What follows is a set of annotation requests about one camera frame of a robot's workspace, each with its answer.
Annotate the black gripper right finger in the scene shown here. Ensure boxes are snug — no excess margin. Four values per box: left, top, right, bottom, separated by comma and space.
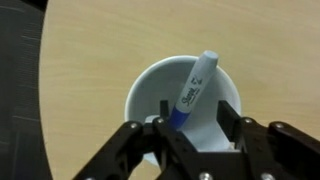
216, 99, 320, 180

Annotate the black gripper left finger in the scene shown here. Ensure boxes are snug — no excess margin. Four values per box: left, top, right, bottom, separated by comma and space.
73, 99, 199, 180

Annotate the green and white mug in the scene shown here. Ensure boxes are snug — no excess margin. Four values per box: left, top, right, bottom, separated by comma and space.
124, 54, 242, 168

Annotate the blue grey Sharpie marker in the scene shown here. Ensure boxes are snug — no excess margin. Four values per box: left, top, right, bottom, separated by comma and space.
168, 49, 220, 131

